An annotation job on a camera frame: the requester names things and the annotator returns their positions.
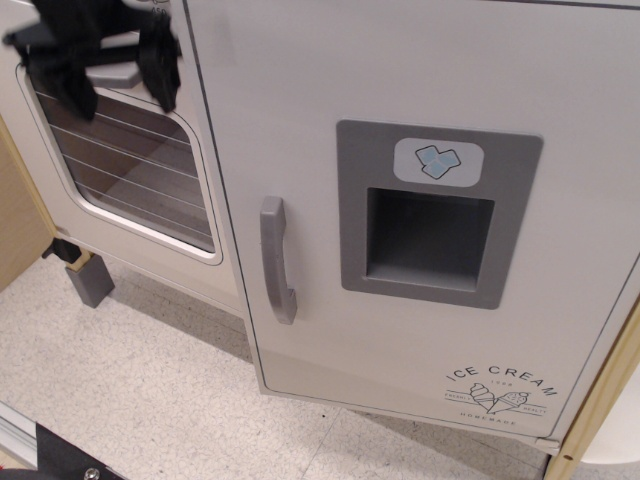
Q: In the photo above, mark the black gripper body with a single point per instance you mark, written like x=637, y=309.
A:
x=75, y=29

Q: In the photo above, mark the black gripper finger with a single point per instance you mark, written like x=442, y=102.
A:
x=158, y=62
x=66, y=82

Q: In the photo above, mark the grey fridge door handle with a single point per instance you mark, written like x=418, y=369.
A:
x=281, y=297

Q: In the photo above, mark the white toy fridge door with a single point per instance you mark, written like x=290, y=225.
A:
x=278, y=76

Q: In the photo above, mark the white toy oven door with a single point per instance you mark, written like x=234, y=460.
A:
x=134, y=184

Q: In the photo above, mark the wooden side panel left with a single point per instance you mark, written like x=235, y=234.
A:
x=27, y=229

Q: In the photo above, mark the grey cabinet leg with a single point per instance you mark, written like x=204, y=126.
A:
x=92, y=281

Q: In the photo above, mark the grey ice dispenser panel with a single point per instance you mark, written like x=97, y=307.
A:
x=431, y=213

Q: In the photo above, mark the grey oven door handle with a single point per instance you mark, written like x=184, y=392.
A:
x=125, y=76

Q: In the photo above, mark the black clamp bracket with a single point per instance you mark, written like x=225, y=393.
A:
x=64, y=250

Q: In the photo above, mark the aluminium rail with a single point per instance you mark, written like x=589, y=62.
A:
x=18, y=434

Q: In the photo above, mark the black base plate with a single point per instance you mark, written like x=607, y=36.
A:
x=60, y=459

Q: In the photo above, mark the wooden frame post right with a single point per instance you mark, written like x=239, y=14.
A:
x=617, y=369

